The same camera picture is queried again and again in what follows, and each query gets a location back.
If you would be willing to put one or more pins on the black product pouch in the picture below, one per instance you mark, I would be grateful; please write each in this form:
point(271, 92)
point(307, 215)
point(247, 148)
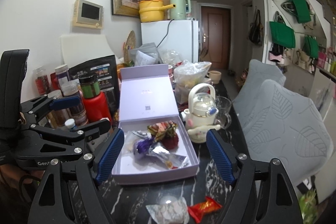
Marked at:
point(106, 71)

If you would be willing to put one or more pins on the brown cereal snack bag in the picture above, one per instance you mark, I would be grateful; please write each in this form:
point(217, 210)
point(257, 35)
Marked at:
point(163, 130)

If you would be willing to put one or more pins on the green electric kettle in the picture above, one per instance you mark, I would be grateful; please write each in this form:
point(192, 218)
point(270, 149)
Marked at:
point(180, 10)

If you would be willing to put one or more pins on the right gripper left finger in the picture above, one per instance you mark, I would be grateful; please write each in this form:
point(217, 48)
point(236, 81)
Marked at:
point(94, 170)

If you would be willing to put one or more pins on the brown entrance door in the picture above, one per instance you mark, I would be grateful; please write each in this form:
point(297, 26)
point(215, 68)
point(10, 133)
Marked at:
point(215, 36)

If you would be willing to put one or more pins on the silver foil snack packet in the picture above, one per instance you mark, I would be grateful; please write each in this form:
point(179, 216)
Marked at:
point(158, 151)

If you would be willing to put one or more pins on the brown spice jar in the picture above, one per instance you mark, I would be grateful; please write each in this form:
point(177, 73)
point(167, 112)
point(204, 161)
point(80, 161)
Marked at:
point(76, 109)

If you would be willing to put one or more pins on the light blue leaf chair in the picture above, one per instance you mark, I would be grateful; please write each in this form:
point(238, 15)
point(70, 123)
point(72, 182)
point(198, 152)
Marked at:
point(286, 125)

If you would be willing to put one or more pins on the wall intercom panel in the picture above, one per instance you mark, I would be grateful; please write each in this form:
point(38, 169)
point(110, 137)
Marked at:
point(87, 15)

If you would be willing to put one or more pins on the white patterned pastry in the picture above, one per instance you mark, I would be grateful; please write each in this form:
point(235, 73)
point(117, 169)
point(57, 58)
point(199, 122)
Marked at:
point(173, 212)

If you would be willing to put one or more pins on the purple tassel sachet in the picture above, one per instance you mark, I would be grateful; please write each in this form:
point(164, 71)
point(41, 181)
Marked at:
point(141, 148)

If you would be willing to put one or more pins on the white refrigerator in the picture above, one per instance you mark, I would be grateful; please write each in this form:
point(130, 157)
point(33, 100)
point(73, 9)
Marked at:
point(181, 36)

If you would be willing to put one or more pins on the red cylindrical bottle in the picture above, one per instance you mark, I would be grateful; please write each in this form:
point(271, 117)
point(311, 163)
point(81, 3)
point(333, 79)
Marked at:
point(97, 108)

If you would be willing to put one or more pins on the blue effervescent tablet tube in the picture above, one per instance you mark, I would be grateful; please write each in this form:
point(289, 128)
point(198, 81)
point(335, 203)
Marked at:
point(70, 124)

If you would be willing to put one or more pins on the beige ceramic cup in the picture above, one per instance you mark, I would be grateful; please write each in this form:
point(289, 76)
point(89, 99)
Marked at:
point(214, 76)

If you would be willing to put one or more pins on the dark hanging handbag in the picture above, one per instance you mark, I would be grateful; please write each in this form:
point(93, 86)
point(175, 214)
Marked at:
point(256, 31)

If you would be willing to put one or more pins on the clear plastic food bag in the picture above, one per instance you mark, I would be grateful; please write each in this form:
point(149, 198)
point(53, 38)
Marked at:
point(186, 76)

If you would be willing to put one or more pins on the red foil snack packet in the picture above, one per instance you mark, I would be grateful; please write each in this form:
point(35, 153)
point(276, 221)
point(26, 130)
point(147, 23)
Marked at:
point(199, 210)

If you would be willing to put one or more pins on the green lidded jar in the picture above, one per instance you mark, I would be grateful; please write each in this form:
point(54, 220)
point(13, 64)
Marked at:
point(89, 85)

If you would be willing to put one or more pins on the green tote bag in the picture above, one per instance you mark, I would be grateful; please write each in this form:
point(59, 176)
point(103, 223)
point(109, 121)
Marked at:
point(310, 47)
point(299, 9)
point(282, 34)

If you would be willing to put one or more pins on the yellow pot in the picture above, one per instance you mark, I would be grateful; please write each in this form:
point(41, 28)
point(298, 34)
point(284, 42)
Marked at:
point(153, 10)

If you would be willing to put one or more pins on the clear glass mug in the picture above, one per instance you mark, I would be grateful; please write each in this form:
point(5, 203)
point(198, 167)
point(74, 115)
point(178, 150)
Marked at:
point(223, 105)

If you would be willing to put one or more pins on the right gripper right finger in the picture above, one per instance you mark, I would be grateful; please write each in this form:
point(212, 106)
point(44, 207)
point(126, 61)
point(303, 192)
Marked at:
point(239, 173)

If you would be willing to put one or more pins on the white cinnamoroll kettle bottle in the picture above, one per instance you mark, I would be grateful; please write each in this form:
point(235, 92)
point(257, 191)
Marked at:
point(201, 113)

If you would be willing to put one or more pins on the red knitted object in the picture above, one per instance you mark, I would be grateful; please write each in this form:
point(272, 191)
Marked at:
point(170, 142)

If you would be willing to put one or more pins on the lavender gift box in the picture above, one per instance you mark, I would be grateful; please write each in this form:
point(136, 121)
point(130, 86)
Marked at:
point(147, 98)

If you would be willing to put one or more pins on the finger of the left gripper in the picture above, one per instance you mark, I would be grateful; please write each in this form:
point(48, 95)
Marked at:
point(39, 145)
point(43, 105)

